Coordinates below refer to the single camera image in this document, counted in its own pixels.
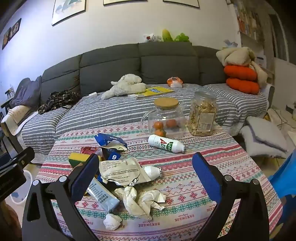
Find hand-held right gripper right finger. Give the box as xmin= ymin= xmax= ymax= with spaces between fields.
xmin=192 ymin=152 xmax=274 ymax=241

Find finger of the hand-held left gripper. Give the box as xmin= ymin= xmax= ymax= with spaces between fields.
xmin=0 ymin=147 xmax=35 ymax=173

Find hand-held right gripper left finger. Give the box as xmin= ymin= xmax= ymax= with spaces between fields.
xmin=22 ymin=153 xmax=100 ymax=241

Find white trash bin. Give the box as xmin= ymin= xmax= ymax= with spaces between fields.
xmin=10 ymin=170 xmax=33 ymax=205

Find yellow green sponge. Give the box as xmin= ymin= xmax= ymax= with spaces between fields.
xmin=69 ymin=152 xmax=90 ymax=167

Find red drink can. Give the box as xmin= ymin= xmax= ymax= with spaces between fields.
xmin=80 ymin=146 xmax=99 ymax=155

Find silver blue packet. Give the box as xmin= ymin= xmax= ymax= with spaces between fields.
xmin=87 ymin=177 xmax=120 ymax=212

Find small blue carton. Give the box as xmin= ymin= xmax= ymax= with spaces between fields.
xmin=107 ymin=149 xmax=122 ymax=161

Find beige foil bag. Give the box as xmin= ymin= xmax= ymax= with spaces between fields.
xmin=99 ymin=157 xmax=152 ymax=187

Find blue white snack bag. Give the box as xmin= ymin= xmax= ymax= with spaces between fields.
xmin=94 ymin=133 xmax=128 ymax=151

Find white tissue ball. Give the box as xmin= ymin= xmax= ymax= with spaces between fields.
xmin=103 ymin=213 xmax=122 ymax=230

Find white plastic drink bottle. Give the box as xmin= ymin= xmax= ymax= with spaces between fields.
xmin=148 ymin=134 xmax=185 ymax=154

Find white paper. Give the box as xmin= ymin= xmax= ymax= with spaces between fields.
xmin=114 ymin=186 xmax=167 ymax=220

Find person's left forearm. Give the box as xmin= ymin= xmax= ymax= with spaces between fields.
xmin=0 ymin=199 xmax=22 ymax=241

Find patterned tablecloth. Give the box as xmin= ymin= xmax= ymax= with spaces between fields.
xmin=36 ymin=123 xmax=284 ymax=241

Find cream quilted blanket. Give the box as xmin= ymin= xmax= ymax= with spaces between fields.
xmin=1 ymin=105 xmax=38 ymax=136

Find grey floor cushion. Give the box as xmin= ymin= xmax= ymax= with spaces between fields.
xmin=239 ymin=127 xmax=287 ymax=159
xmin=246 ymin=116 xmax=289 ymax=152

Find side table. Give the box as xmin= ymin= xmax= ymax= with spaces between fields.
xmin=0 ymin=86 xmax=15 ymax=112

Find clear plastic snack jar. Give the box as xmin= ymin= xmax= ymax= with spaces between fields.
xmin=187 ymin=91 xmax=218 ymax=136

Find dark blue jacket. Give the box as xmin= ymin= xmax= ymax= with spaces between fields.
xmin=9 ymin=75 xmax=42 ymax=114

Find grey striped blanket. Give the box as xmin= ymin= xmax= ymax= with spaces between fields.
xmin=17 ymin=83 xmax=269 ymax=149

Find plaid shirt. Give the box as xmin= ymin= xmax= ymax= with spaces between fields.
xmin=38 ymin=91 xmax=80 ymax=115

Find glass teapot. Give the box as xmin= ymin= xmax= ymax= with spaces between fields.
xmin=141 ymin=97 xmax=186 ymax=141

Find blue plastic stool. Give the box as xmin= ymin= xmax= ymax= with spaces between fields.
xmin=268 ymin=151 xmax=296 ymax=200

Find cork teapot lid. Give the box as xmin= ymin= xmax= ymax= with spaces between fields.
xmin=154 ymin=97 xmax=179 ymax=109

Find orange cushion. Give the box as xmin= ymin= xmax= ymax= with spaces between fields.
xmin=226 ymin=78 xmax=260 ymax=95
xmin=224 ymin=65 xmax=258 ymax=81

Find yellow book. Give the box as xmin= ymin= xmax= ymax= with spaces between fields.
xmin=135 ymin=86 xmax=175 ymax=97

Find orange white snack bag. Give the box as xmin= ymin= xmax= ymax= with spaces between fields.
xmin=167 ymin=76 xmax=184 ymax=88

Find white plush dog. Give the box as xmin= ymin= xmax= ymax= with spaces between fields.
xmin=101 ymin=74 xmax=147 ymax=100

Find grey sofa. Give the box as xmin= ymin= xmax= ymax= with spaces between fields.
xmin=40 ymin=42 xmax=275 ymax=144

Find beige fleece blanket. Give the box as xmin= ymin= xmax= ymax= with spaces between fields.
xmin=216 ymin=46 xmax=269 ymax=87

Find yellow green plush toy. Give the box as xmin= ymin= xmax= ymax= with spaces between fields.
xmin=162 ymin=28 xmax=173 ymax=42

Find white plush toy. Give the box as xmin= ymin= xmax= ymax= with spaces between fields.
xmin=143 ymin=33 xmax=163 ymax=43

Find large framed picture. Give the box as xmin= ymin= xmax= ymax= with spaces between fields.
xmin=51 ymin=0 xmax=86 ymax=26

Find bookshelf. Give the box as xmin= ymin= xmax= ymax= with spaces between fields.
xmin=232 ymin=0 xmax=275 ymax=61

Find dark wall pictures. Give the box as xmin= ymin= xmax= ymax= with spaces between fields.
xmin=2 ymin=18 xmax=22 ymax=50

